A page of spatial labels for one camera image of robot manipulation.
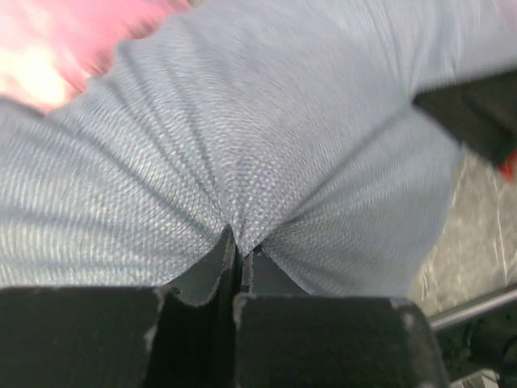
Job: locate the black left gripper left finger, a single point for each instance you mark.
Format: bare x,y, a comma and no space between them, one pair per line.
175,335

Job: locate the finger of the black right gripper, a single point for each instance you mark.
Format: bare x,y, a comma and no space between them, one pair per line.
480,113

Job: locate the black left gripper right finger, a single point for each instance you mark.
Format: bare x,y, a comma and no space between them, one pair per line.
285,338

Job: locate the blue-grey pillowcase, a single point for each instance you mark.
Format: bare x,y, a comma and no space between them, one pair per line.
289,123

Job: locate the pink satin rose pillow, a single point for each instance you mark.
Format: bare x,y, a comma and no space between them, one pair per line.
50,48

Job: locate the aluminium frame rail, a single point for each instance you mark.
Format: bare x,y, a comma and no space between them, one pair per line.
474,309

